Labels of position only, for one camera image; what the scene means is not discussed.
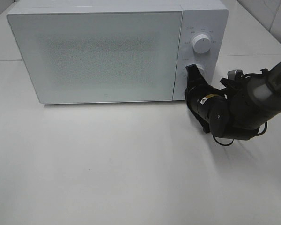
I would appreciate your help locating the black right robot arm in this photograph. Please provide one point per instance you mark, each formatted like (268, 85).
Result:
(239, 111)

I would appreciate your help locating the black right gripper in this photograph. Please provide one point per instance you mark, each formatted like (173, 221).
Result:
(212, 109)

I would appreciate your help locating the white microwave knob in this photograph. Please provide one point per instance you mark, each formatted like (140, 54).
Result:
(201, 43)
(201, 69)

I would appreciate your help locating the white microwave oven body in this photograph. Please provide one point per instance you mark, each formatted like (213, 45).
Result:
(198, 17)

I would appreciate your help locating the white microwave door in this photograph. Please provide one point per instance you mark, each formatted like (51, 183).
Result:
(95, 58)

